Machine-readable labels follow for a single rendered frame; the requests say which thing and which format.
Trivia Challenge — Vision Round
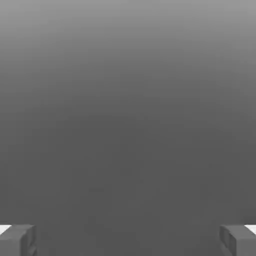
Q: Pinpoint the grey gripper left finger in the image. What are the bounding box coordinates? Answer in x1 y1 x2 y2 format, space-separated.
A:
0 224 38 256

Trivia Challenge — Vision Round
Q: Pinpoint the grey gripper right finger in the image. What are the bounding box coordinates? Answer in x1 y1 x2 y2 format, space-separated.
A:
218 224 256 256

